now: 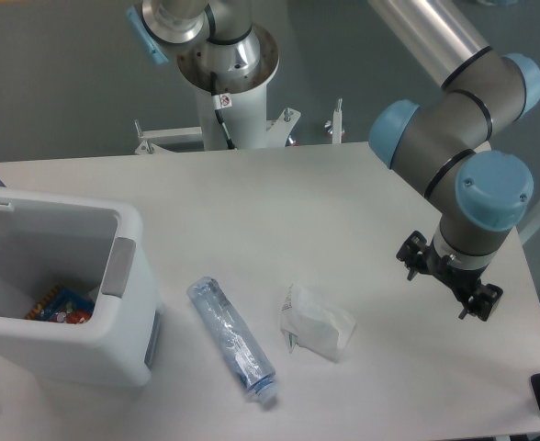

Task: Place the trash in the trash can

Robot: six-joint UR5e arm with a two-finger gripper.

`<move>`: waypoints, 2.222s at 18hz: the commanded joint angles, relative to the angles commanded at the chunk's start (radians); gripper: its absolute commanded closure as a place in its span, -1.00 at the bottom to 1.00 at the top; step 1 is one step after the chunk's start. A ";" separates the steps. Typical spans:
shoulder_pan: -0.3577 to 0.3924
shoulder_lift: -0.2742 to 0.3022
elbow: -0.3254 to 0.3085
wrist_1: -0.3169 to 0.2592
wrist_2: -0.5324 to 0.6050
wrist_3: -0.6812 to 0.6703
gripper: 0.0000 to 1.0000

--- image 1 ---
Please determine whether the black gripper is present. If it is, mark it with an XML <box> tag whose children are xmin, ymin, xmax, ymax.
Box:
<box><xmin>396</xmin><ymin>231</ymin><xmax>503</xmax><ymax>321</ymax></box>

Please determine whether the white paper wrapper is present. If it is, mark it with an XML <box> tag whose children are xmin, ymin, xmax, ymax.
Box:
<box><xmin>280</xmin><ymin>285</ymin><xmax>356</xmax><ymax>363</ymax></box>

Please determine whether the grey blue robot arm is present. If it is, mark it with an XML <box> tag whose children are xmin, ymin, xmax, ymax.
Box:
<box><xmin>126</xmin><ymin>1</ymin><xmax>540</xmax><ymax>321</ymax></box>

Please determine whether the colourful snack wrapper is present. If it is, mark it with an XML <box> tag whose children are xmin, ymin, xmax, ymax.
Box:
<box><xmin>24</xmin><ymin>286</ymin><xmax>95</xmax><ymax>324</ymax></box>

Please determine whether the crushed clear plastic bottle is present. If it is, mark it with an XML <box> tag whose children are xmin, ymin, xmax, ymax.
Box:
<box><xmin>186</xmin><ymin>277</ymin><xmax>278</xmax><ymax>408</ymax></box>

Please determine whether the white frame post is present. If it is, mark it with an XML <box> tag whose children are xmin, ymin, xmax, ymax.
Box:
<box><xmin>324</xmin><ymin>97</ymin><xmax>345</xmax><ymax>144</ymax></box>

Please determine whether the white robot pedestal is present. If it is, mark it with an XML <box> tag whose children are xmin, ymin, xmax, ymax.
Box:
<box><xmin>135</xmin><ymin>24</ymin><xmax>301</xmax><ymax>155</ymax></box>

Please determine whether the white plastic trash can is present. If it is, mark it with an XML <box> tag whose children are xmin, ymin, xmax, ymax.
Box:
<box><xmin>0</xmin><ymin>187</ymin><xmax>163</xmax><ymax>387</ymax></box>

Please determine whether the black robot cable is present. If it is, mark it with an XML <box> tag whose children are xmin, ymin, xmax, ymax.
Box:
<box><xmin>208</xmin><ymin>71</ymin><xmax>238</xmax><ymax>151</ymax></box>

